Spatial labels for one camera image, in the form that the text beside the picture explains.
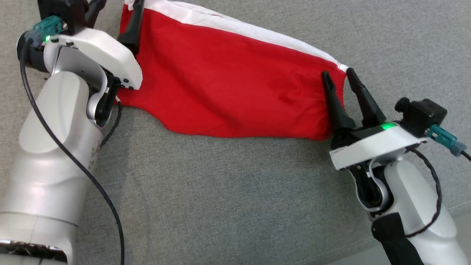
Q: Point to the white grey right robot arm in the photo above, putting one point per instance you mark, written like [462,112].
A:
[412,191]

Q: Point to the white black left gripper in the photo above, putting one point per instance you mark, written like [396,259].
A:
[106,55]

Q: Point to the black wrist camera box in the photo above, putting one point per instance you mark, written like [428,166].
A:
[423,114]
[68,13]

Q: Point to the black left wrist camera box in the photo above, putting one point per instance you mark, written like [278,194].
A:
[68,13]

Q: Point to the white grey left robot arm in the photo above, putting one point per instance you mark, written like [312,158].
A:
[44,165]

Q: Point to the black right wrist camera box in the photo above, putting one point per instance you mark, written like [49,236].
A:
[423,114]

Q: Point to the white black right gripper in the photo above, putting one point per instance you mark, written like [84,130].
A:
[371,145]

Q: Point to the red shorts white stripe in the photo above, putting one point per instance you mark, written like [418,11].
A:
[228,81]

